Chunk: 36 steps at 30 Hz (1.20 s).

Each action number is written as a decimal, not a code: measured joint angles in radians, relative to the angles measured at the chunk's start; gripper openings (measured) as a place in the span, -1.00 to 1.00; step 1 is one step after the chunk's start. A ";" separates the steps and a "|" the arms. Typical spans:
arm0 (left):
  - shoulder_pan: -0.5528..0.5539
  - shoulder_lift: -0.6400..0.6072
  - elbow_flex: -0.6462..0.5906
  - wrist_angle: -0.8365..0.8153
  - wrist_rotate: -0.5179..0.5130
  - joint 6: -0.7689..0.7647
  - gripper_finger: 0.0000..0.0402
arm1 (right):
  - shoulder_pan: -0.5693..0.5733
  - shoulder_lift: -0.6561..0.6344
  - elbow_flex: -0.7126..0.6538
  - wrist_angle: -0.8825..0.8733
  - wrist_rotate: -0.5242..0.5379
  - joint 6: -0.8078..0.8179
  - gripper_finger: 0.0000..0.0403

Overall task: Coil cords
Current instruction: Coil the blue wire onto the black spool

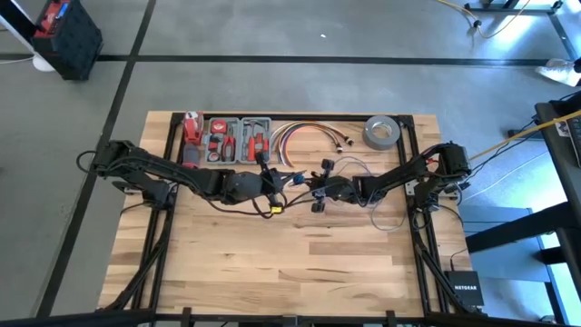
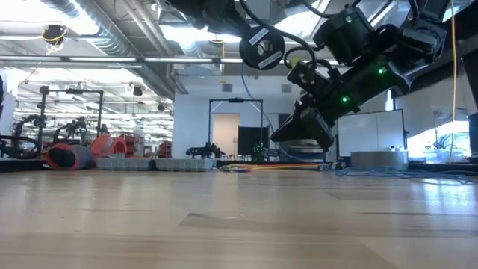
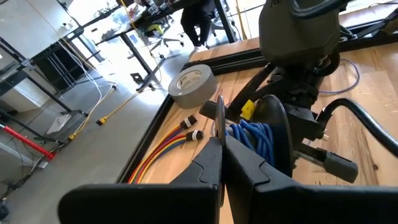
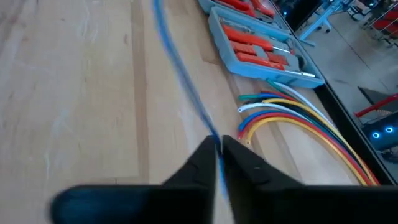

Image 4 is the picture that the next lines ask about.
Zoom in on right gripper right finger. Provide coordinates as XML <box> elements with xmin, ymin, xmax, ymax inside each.
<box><xmin>222</xmin><ymin>135</ymin><xmax>398</xmax><ymax>224</ymax></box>

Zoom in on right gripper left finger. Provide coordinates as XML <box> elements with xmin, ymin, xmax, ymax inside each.
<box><xmin>49</xmin><ymin>135</ymin><xmax>217</xmax><ymax>224</ymax></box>

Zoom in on blue cord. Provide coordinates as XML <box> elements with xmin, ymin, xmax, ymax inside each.
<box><xmin>151</xmin><ymin>0</ymin><xmax>231</xmax><ymax>203</ymax></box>

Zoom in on computer tower with blue fans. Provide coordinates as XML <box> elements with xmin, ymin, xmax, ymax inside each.
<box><xmin>362</xmin><ymin>119</ymin><xmax>398</xmax><ymax>156</ymax></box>

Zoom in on red metal bar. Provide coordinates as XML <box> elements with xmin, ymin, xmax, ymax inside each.
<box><xmin>354</xmin><ymin>92</ymin><xmax>398</xmax><ymax>118</ymax></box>

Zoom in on grey open tool case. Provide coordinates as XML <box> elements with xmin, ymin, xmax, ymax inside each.
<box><xmin>197</xmin><ymin>0</ymin><xmax>326</xmax><ymax>90</ymax></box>

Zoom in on red and grey utility knife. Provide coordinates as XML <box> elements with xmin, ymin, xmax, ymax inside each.
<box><xmin>230</xmin><ymin>41</ymin><xmax>289</xmax><ymax>65</ymax></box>

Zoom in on light blue table stand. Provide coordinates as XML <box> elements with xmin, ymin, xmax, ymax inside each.
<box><xmin>298</xmin><ymin>0</ymin><xmax>357</xmax><ymax>47</ymax></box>

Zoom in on red tape measure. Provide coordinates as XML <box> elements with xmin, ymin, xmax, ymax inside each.
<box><xmin>250</xmin><ymin>0</ymin><xmax>277</xmax><ymax>18</ymax></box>

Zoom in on red shelving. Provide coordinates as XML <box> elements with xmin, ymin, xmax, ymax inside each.
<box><xmin>371</xmin><ymin>9</ymin><xmax>398</xmax><ymax>47</ymax></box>

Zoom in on multicoloured wire harness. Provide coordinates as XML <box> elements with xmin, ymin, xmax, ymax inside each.
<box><xmin>238</xmin><ymin>78</ymin><xmax>382</xmax><ymax>187</ymax></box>
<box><xmin>236</xmin><ymin>102</ymin><xmax>374</xmax><ymax>187</ymax></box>

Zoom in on black metal table frame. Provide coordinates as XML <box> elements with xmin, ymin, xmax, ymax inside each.
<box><xmin>269</xmin><ymin>0</ymin><xmax>398</xmax><ymax>187</ymax></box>

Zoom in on red-handled screwdriver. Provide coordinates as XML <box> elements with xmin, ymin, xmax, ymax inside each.
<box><xmin>235</xmin><ymin>51</ymin><xmax>317</xmax><ymax>78</ymax></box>
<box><xmin>221</xmin><ymin>24</ymin><xmax>294</xmax><ymax>54</ymax></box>

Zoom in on red-handled pliers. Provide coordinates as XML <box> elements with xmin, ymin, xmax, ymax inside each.
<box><xmin>214</xmin><ymin>0</ymin><xmax>257</xmax><ymax>14</ymax></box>

